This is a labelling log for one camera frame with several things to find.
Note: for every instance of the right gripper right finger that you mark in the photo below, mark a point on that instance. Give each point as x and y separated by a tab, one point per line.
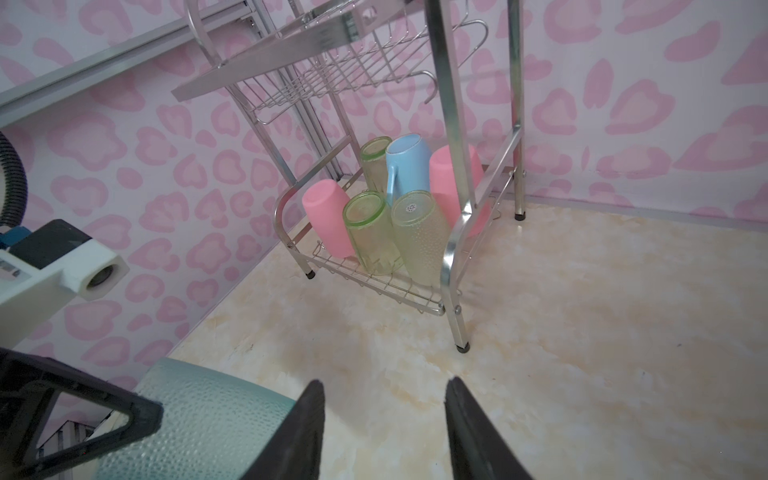
477	450

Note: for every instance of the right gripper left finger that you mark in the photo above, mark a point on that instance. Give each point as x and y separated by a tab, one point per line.
294	450

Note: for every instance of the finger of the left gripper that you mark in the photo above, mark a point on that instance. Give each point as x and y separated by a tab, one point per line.
55	417

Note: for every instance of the teal plastic cup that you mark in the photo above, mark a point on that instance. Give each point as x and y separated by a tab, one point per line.
214	426

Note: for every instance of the yellow-green plastic cup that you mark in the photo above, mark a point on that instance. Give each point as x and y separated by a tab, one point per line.
421	233

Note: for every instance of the green plastic cup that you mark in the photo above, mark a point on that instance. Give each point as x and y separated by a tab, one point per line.
367	219
373	161

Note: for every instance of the pink plastic cup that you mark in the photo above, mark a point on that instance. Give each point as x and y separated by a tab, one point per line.
443	186
324	203

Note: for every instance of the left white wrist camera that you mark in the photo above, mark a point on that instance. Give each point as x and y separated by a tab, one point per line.
43	270

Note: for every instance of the left aluminium frame beam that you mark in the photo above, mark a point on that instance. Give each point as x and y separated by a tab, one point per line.
51	50

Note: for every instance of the chrome wire dish rack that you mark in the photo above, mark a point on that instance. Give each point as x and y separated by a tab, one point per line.
344	46

